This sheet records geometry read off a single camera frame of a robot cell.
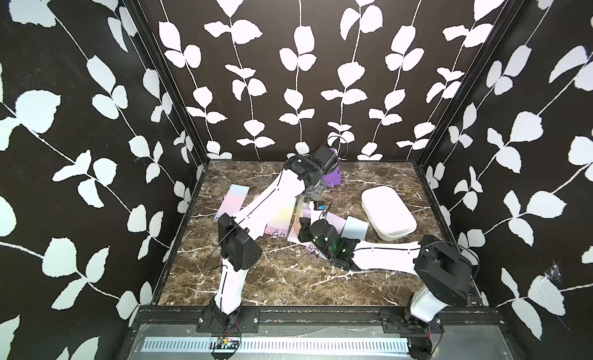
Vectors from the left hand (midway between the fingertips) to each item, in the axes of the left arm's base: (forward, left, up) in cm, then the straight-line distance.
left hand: (311, 184), depth 81 cm
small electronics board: (-44, +29, -23) cm, 57 cm away
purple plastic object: (+17, -12, -17) cm, 27 cm away
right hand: (-8, +6, -9) cm, 13 cm away
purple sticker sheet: (-3, +13, -23) cm, 26 cm away
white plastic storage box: (-2, -33, -19) cm, 38 cm away
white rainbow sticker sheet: (-6, -19, -23) cm, 31 cm away
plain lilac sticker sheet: (-11, +2, -1) cm, 11 cm away
